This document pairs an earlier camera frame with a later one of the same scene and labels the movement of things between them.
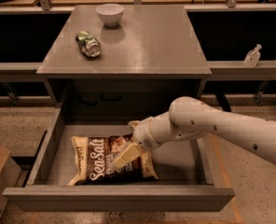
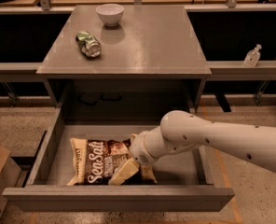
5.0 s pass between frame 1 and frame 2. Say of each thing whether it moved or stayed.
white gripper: moved
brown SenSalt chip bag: stayed
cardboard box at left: stayed
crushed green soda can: stayed
